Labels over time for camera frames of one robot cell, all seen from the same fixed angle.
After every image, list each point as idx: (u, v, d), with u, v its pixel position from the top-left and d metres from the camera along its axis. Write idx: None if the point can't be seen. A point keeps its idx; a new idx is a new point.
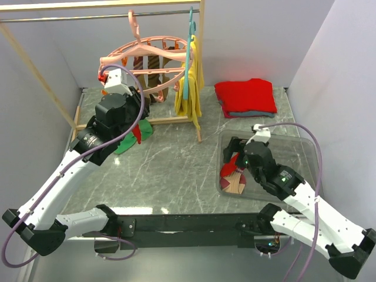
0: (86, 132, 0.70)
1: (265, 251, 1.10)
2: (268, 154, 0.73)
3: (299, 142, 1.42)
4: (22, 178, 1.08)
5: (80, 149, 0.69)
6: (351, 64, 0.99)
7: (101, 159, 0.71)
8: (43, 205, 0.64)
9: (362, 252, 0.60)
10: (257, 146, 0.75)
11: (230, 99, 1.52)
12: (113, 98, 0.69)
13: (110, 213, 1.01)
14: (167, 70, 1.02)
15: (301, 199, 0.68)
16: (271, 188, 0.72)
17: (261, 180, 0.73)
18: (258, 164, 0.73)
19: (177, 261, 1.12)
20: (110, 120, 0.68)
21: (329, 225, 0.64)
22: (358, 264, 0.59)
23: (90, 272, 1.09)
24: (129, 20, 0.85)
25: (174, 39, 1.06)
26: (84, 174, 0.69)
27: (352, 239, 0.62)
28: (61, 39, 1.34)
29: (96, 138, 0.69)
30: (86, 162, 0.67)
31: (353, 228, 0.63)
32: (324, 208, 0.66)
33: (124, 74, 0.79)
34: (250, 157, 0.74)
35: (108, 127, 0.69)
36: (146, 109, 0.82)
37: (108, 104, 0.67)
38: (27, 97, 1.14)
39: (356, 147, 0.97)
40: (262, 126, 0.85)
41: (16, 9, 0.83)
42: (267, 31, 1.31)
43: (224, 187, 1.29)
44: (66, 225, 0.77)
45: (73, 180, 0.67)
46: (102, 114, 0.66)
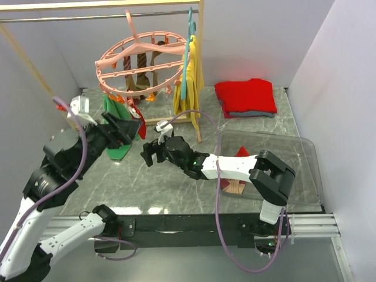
0: (37, 175, 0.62)
1: (265, 251, 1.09)
2: (187, 147, 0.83)
3: (299, 142, 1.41)
4: (22, 178, 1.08)
5: (34, 195, 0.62)
6: (351, 63, 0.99)
7: (59, 200, 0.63)
8: (9, 257, 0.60)
9: (257, 170, 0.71)
10: (176, 142, 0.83)
11: (230, 99, 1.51)
12: (65, 136, 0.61)
13: (108, 213, 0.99)
14: (168, 64, 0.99)
15: (208, 166, 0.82)
16: (191, 174, 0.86)
17: (184, 168, 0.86)
18: (181, 157, 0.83)
19: (176, 262, 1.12)
20: (62, 161, 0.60)
21: (231, 169, 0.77)
22: (259, 180, 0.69)
23: (90, 273, 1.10)
24: (127, 20, 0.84)
25: (164, 32, 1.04)
26: (44, 220, 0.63)
27: (248, 166, 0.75)
28: (60, 39, 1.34)
29: (48, 182, 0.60)
30: (41, 211, 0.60)
31: (246, 159, 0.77)
32: (223, 161, 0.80)
33: (84, 101, 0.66)
34: (173, 153, 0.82)
35: (61, 168, 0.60)
36: (119, 124, 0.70)
37: (58, 144, 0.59)
38: (27, 97, 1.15)
39: (355, 147, 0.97)
40: (163, 125, 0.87)
41: (14, 9, 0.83)
42: (267, 31, 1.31)
43: (224, 187, 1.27)
44: (51, 253, 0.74)
45: (32, 230, 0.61)
46: (50, 155, 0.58)
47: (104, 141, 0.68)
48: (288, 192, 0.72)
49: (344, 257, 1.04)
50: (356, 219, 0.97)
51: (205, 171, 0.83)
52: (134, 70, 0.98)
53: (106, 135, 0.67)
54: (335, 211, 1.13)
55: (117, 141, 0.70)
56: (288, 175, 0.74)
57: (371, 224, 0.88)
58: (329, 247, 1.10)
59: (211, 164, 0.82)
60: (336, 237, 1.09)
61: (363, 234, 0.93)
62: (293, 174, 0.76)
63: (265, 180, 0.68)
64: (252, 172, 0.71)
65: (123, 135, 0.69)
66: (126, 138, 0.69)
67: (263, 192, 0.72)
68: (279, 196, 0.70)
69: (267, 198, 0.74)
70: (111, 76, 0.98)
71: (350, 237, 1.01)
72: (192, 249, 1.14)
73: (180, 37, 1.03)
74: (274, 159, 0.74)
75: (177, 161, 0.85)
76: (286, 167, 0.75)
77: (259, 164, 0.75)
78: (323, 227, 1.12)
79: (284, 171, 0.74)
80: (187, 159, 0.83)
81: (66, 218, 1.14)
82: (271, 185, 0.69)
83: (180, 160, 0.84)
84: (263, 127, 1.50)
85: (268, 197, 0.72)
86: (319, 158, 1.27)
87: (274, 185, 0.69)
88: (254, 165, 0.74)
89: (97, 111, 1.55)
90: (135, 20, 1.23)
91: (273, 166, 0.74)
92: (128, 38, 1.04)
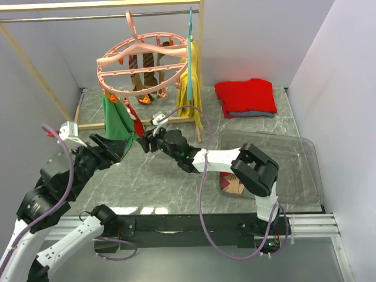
0: (30, 198, 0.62)
1: (265, 251, 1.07)
2: (184, 141, 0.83)
3: (299, 142, 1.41)
4: (22, 178, 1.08)
5: (26, 217, 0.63)
6: (351, 63, 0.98)
7: (52, 221, 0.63)
8: (6, 275, 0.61)
9: (237, 160, 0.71)
10: (174, 136, 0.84)
11: (230, 99, 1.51)
12: (61, 158, 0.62)
13: (109, 213, 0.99)
14: (167, 67, 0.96)
15: (198, 159, 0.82)
16: (185, 168, 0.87)
17: (178, 161, 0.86)
18: (177, 150, 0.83)
19: (176, 262, 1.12)
20: (57, 184, 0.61)
21: (217, 161, 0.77)
22: (238, 170, 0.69)
23: (90, 273, 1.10)
24: (127, 20, 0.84)
25: (168, 34, 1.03)
26: (38, 241, 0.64)
27: (231, 158, 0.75)
28: (60, 39, 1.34)
29: (40, 204, 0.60)
30: (34, 233, 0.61)
31: (231, 151, 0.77)
32: (210, 154, 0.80)
33: (73, 126, 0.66)
34: (170, 145, 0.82)
35: (56, 190, 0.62)
36: (107, 144, 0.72)
37: (54, 168, 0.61)
38: (27, 98, 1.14)
39: (355, 147, 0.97)
40: (160, 120, 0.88)
41: (14, 9, 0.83)
42: (267, 31, 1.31)
43: (224, 187, 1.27)
44: (48, 265, 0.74)
45: (27, 251, 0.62)
46: (46, 179, 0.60)
47: (95, 161, 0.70)
48: (269, 184, 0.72)
49: (344, 257, 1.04)
50: (356, 219, 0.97)
51: (195, 165, 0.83)
52: (133, 70, 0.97)
53: (96, 155, 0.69)
54: (335, 211, 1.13)
55: (106, 160, 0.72)
56: (272, 168, 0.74)
57: (370, 224, 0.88)
58: (330, 248, 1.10)
59: (200, 156, 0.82)
60: (336, 237, 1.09)
61: (363, 234, 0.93)
62: (276, 167, 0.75)
63: (244, 171, 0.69)
64: (234, 163, 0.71)
65: (111, 154, 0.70)
66: (115, 156, 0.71)
67: (245, 184, 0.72)
68: (259, 187, 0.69)
69: (249, 189, 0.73)
70: (110, 74, 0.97)
71: (350, 237, 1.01)
72: (193, 249, 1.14)
73: (184, 39, 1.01)
74: (256, 151, 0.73)
75: (173, 153, 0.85)
76: (269, 159, 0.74)
77: (242, 155, 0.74)
78: (323, 227, 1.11)
79: (267, 163, 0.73)
80: (183, 153, 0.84)
81: (65, 219, 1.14)
82: (250, 175, 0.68)
83: (175, 153, 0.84)
84: (263, 127, 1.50)
85: (250, 188, 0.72)
86: (319, 158, 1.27)
87: (254, 175, 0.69)
88: (238, 157, 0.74)
89: (97, 111, 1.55)
90: (135, 19, 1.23)
91: (255, 158, 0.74)
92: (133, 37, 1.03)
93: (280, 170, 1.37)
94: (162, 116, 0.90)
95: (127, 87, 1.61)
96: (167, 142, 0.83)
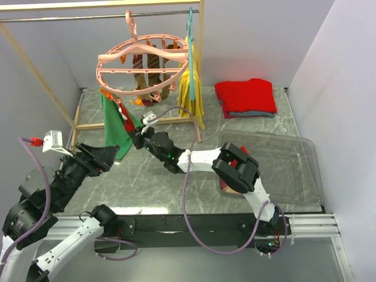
0: (13, 214, 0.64)
1: (265, 251, 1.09)
2: (171, 143, 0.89)
3: (299, 142, 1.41)
4: (22, 179, 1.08)
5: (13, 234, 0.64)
6: (352, 63, 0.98)
7: (39, 235, 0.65)
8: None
9: (217, 159, 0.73)
10: (161, 138, 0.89)
11: (230, 99, 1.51)
12: (38, 174, 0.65)
13: (108, 214, 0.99)
14: (163, 71, 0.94)
15: (183, 160, 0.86)
16: (170, 168, 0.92)
17: (165, 161, 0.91)
18: (164, 152, 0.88)
19: (177, 262, 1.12)
20: (39, 200, 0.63)
21: (199, 161, 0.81)
22: (217, 169, 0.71)
23: (90, 272, 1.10)
24: (127, 20, 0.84)
25: (173, 37, 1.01)
26: (28, 254, 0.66)
27: (212, 157, 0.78)
28: (60, 39, 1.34)
29: (23, 221, 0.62)
30: (22, 248, 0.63)
31: (212, 151, 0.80)
32: (194, 154, 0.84)
33: (56, 135, 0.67)
34: (158, 148, 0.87)
35: (39, 206, 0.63)
36: (94, 153, 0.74)
37: (33, 185, 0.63)
38: (27, 98, 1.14)
39: (355, 147, 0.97)
40: (150, 119, 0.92)
41: (14, 8, 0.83)
42: (267, 31, 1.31)
43: (224, 187, 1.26)
44: (48, 270, 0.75)
45: (17, 265, 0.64)
46: (26, 196, 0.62)
47: (83, 171, 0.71)
48: (251, 181, 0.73)
49: (344, 258, 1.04)
50: (356, 219, 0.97)
51: (180, 165, 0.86)
52: (130, 70, 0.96)
53: (83, 165, 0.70)
54: (335, 211, 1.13)
55: (96, 168, 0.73)
56: (252, 165, 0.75)
57: (370, 224, 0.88)
58: (330, 248, 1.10)
59: (185, 157, 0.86)
60: (336, 237, 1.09)
61: (363, 234, 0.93)
62: (256, 164, 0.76)
63: (223, 169, 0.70)
64: (214, 162, 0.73)
65: (99, 163, 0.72)
66: (103, 165, 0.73)
67: (226, 181, 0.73)
68: (239, 184, 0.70)
69: (231, 187, 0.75)
70: (108, 71, 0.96)
71: (350, 237, 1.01)
72: (193, 249, 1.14)
73: (186, 44, 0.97)
74: (235, 150, 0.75)
75: (159, 155, 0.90)
76: (249, 157, 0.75)
77: (222, 154, 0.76)
78: (322, 227, 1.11)
79: (247, 161, 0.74)
80: (169, 155, 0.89)
81: (65, 219, 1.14)
82: (230, 173, 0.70)
83: (162, 154, 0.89)
84: (263, 127, 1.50)
85: (231, 185, 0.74)
86: (319, 158, 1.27)
87: (234, 173, 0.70)
88: (218, 157, 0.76)
89: (97, 111, 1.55)
90: (135, 19, 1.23)
91: (235, 157, 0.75)
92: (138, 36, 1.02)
93: (280, 170, 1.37)
94: (152, 116, 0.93)
95: (127, 87, 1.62)
96: (154, 144, 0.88)
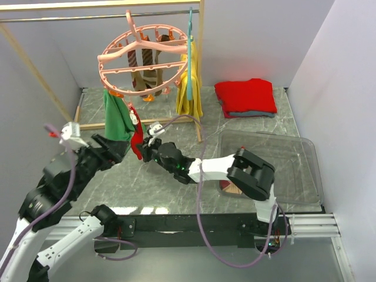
0: (34, 195, 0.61)
1: (265, 251, 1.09)
2: (180, 153, 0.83)
3: (299, 142, 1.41)
4: (22, 178, 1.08)
5: (29, 216, 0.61)
6: (352, 62, 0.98)
7: (54, 219, 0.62)
8: (7, 274, 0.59)
9: (232, 167, 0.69)
10: (169, 148, 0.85)
11: (230, 99, 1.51)
12: (66, 158, 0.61)
13: (108, 213, 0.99)
14: (168, 65, 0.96)
15: (194, 170, 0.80)
16: (182, 179, 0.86)
17: (174, 173, 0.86)
18: (173, 163, 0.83)
19: (177, 262, 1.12)
20: (60, 184, 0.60)
21: (212, 170, 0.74)
22: (233, 178, 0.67)
23: (90, 273, 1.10)
24: (127, 20, 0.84)
25: (167, 26, 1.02)
26: (40, 238, 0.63)
27: (226, 165, 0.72)
28: (60, 39, 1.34)
29: (43, 203, 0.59)
30: (37, 231, 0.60)
31: (226, 158, 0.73)
32: (206, 163, 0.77)
33: (75, 126, 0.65)
34: (166, 159, 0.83)
35: (59, 189, 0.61)
36: (108, 144, 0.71)
37: (57, 167, 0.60)
38: (27, 98, 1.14)
39: (355, 147, 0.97)
40: (156, 130, 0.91)
41: (14, 8, 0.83)
42: (267, 31, 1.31)
43: (224, 187, 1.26)
44: (47, 265, 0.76)
45: (29, 249, 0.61)
46: (49, 178, 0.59)
47: (97, 161, 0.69)
48: (268, 187, 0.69)
49: (344, 258, 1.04)
50: (356, 219, 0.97)
51: (191, 176, 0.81)
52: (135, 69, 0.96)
53: (98, 156, 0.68)
54: (335, 211, 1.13)
55: (108, 160, 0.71)
56: (268, 170, 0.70)
57: (370, 223, 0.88)
58: (330, 247, 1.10)
59: (195, 167, 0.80)
60: (336, 237, 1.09)
61: (363, 235, 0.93)
62: (272, 169, 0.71)
63: (239, 177, 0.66)
64: (230, 170, 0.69)
65: (113, 154, 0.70)
66: (116, 156, 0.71)
67: (244, 190, 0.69)
68: (258, 191, 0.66)
69: (248, 194, 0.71)
70: (112, 71, 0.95)
71: (350, 237, 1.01)
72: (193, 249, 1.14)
73: (183, 34, 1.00)
74: (250, 155, 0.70)
75: (168, 166, 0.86)
76: (265, 163, 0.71)
77: (237, 161, 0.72)
78: (323, 227, 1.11)
79: (262, 166, 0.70)
80: (178, 165, 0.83)
81: (66, 218, 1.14)
82: (247, 181, 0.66)
83: (171, 165, 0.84)
84: (263, 127, 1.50)
85: (249, 194, 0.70)
86: (319, 158, 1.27)
87: (251, 181, 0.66)
88: (232, 164, 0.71)
89: (97, 111, 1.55)
90: (135, 20, 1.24)
91: (250, 163, 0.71)
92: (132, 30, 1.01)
93: (279, 170, 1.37)
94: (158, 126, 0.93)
95: (127, 87, 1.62)
96: (162, 155, 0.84)
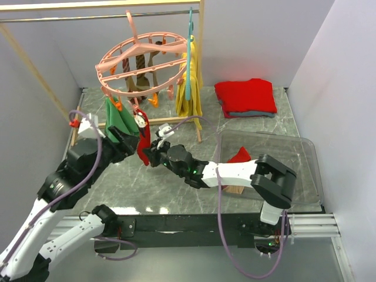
0: (54, 177, 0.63)
1: (265, 251, 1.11)
2: (190, 155, 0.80)
3: (299, 142, 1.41)
4: (22, 179, 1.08)
5: (47, 197, 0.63)
6: (352, 62, 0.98)
7: (71, 203, 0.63)
8: (16, 256, 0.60)
9: (255, 175, 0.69)
10: (178, 151, 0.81)
11: (230, 99, 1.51)
12: (87, 143, 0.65)
13: (108, 213, 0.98)
14: (171, 63, 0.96)
15: (208, 174, 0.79)
16: (193, 183, 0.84)
17: (185, 177, 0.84)
18: (183, 166, 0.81)
19: (177, 261, 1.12)
20: (82, 166, 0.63)
21: (231, 175, 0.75)
22: (257, 186, 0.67)
23: (90, 272, 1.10)
24: (129, 20, 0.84)
25: (161, 33, 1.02)
26: (55, 221, 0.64)
27: (248, 172, 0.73)
28: (61, 39, 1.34)
29: (63, 185, 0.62)
30: (54, 212, 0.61)
31: (247, 165, 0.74)
32: (224, 169, 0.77)
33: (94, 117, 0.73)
34: (175, 163, 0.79)
35: (80, 171, 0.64)
36: (124, 138, 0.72)
37: (80, 150, 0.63)
38: (27, 98, 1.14)
39: (355, 147, 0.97)
40: (166, 131, 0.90)
41: (15, 8, 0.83)
42: (267, 31, 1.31)
43: (224, 187, 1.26)
44: (49, 258, 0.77)
45: (43, 231, 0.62)
46: (71, 160, 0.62)
47: (111, 152, 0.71)
48: (291, 194, 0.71)
49: (344, 258, 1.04)
50: (356, 220, 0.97)
51: (205, 180, 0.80)
52: (136, 71, 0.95)
53: (113, 147, 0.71)
54: (335, 211, 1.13)
55: (122, 152, 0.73)
56: (291, 177, 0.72)
57: (371, 224, 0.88)
58: (329, 247, 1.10)
59: (211, 171, 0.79)
60: (336, 237, 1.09)
61: (363, 235, 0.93)
62: (294, 176, 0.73)
63: (265, 186, 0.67)
64: (254, 178, 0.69)
65: (127, 146, 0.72)
66: (130, 148, 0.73)
67: (265, 197, 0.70)
68: (282, 200, 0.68)
69: (268, 201, 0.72)
70: (113, 78, 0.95)
71: (350, 237, 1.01)
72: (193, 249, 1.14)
73: (179, 37, 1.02)
74: (274, 162, 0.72)
75: (178, 170, 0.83)
76: (287, 170, 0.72)
77: (259, 168, 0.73)
78: (323, 227, 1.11)
79: (285, 174, 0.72)
80: (189, 168, 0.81)
81: (66, 219, 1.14)
82: (273, 190, 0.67)
83: (182, 169, 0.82)
84: (263, 127, 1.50)
85: (270, 201, 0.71)
86: (319, 158, 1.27)
87: (277, 190, 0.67)
88: (255, 171, 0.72)
89: (97, 111, 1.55)
90: (136, 19, 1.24)
91: (273, 169, 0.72)
92: (126, 40, 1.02)
93: None
94: (167, 127, 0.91)
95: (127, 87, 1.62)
96: (171, 159, 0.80)
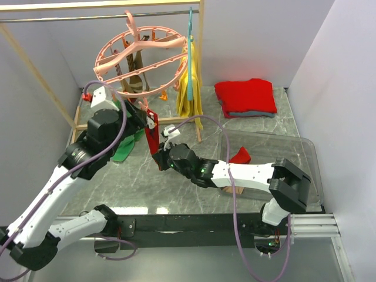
0: (75, 147, 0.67)
1: (265, 251, 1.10)
2: (192, 154, 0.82)
3: (299, 142, 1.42)
4: (22, 178, 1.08)
5: (68, 165, 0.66)
6: (352, 62, 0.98)
7: (91, 173, 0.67)
8: (32, 223, 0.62)
9: (274, 180, 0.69)
10: (181, 150, 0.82)
11: (230, 99, 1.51)
12: (106, 113, 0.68)
13: (109, 213, 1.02)
14: (171, 59, 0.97)
15: (218, 175, 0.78)
16: (201, 183, 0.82)
17: (192, 177, 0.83)
18: (187, 165, 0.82)
19: (177, 262, 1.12)
20: (102, 135, 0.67)
21: (247, 178, 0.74)
22: (277, 191, 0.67)
23: (91, 272, 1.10)
24: (130, 20, 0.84)
25: (150, 27, 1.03)
26: (73, 190, 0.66)
27: (265, 175, 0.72)
28: (61, 39, 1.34)
29: (84, 154, 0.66)
30: (74, 178, 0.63)
31: (263, 167, 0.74)
32: (237, 170, 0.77)
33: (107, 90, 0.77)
34: (178, 161, 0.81)
35: (99, 141, 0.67)
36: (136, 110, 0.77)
37: (101, 120, 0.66)
38: (27, 98, 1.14)
39: (354, 147, 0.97)
40: (170, 130, 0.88)
41: (16, 9, 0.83)
42: (267, 31, 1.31)
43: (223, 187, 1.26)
44: (59, 237, 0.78)
45: (60, 200, 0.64)
46: (93, 129, 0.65)
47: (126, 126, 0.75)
48: (305, 199, 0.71)
49: (344, 257, 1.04)
50: (356, 220, 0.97)
51: (215, 180, 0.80)
52: (138, 70, 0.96)
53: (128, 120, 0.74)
54: (335, 211, 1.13)
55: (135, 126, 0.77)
56: (305, 182, 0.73)
57: (371, 224, 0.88)
58: (329, 247, 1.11)
59: (221, 173, 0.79)
60: (336, 237, 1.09)
61: (363, 235, 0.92)
62: (308, 181, 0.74)
63: (284, 191, 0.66)
64: (272, 182, 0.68)
65: (138, 120, 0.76)
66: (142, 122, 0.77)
67: (281, 201, 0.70)
68: (298, 205, 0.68)
69: (282, 205, 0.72)
70: (116, 79, 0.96)
71: (350, 237, 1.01)
72: (192, 249, 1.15)
73: (170, 30, 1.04)
74: (291, 167, 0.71)
75: (183, 170, 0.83)
76: (303, 174, 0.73)
77: (276, 173, 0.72)
78: (323, 227, 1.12)
79: (301, 178, 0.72)
80: (193, 167, 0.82)
81: (66, 219, 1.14)
82: (291, 195, 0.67)
83: (186, 168, 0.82)
84: (263, 127, 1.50)
85: (285, 205, 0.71)
86: (319, 158, 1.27)
87: (294, 195, 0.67)
88: (273, 175, 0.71)
89: None
90: (136, 19, 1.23)
91: (290, 173, 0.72)
92: (116, 38, 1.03)
93: None
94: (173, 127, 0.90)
95: None
96: (174, 158, 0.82)
